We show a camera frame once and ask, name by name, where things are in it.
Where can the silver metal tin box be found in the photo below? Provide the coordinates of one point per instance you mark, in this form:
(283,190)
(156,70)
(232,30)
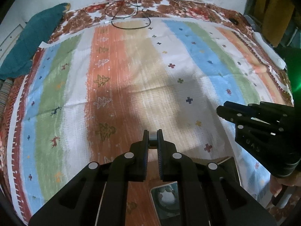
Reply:
(226,163)

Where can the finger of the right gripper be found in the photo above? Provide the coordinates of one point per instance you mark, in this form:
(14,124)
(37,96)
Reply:
(242,120)
(231,109)

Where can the grey folded blanket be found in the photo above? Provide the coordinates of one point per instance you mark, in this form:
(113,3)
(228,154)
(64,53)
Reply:
(6,86)

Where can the green jade bangle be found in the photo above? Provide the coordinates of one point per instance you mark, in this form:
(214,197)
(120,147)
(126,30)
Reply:
(165,199)

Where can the person right hand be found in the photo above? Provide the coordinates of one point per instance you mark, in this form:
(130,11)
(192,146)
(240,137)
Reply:
(277,184)

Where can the white rolled object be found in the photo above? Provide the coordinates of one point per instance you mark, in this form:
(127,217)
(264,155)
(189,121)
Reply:
(276,59)

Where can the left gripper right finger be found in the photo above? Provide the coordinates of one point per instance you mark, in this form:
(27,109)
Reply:
(208,195)

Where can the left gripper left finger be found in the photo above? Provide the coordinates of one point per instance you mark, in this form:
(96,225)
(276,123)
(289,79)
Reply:
(97,195)

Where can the teal pillow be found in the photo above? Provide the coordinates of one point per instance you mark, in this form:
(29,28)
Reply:
(38,29)

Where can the mustard hanging garment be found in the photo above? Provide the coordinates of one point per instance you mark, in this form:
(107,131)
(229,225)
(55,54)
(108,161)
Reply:
(272,17)

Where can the floral red bedsheet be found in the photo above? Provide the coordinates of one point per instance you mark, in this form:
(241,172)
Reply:
(188,7)

